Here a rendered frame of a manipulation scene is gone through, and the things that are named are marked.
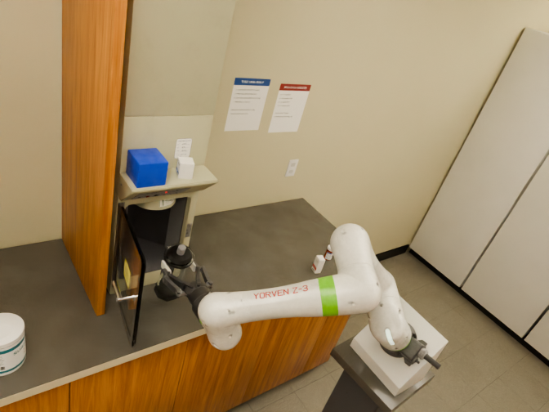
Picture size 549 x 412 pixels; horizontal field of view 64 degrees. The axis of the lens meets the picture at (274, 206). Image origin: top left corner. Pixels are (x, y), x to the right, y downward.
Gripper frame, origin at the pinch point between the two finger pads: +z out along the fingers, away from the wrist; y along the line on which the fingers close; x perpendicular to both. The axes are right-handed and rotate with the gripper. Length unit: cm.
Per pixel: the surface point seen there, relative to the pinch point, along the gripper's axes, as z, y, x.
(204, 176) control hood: 10.2, -11.3, -30.1
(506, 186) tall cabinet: 10, -294, 13
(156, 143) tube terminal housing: 17.8, 4.9, -40.4
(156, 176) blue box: 7.1, 8.8, -34.2
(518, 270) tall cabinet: -31, -294, 67
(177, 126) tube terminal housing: 17.7, -2.0, -46.5
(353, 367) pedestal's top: -52, -56, 28
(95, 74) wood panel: 21, 24, -62
